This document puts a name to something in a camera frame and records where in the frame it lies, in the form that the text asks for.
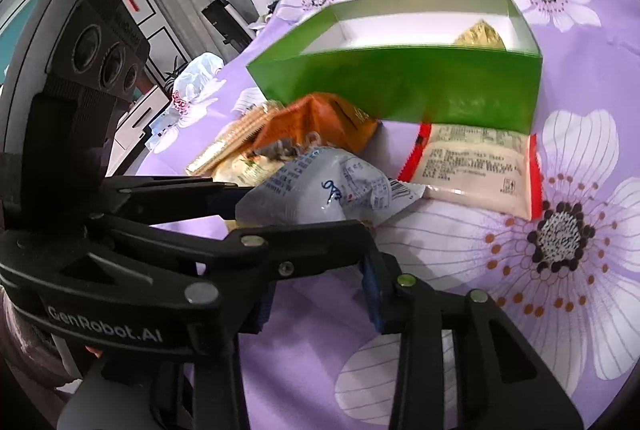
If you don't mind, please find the white snack packet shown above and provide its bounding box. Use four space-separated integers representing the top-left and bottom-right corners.
235 147 425 227

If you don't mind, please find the gold brown snack packet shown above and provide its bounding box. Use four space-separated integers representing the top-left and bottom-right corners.
454 20 506 50

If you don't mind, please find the person's left hand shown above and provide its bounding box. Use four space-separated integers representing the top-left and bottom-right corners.
86 346 103 358

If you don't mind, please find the yellow cracker packet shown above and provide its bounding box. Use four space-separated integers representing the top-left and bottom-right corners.
186 101 284 187

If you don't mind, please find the white tv cabinet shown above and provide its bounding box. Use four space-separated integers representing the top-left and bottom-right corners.
106 85 169 176

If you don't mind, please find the purple floral tablecloth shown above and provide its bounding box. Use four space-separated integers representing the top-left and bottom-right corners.
138 0 639 429

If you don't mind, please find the white plastic bag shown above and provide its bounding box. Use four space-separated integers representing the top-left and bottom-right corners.
145 52 227 153

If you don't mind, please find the small green potted plant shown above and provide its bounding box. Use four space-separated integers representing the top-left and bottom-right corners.
165 56 189 84

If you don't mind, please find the orange brown crumpled packet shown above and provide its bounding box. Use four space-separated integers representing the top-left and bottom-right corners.
252 93 380 153

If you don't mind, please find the red beige snack packet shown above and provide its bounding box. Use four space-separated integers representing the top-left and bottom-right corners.
398 123 544 221

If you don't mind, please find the green cardboard box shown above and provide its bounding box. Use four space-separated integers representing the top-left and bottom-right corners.
247 0 542 134

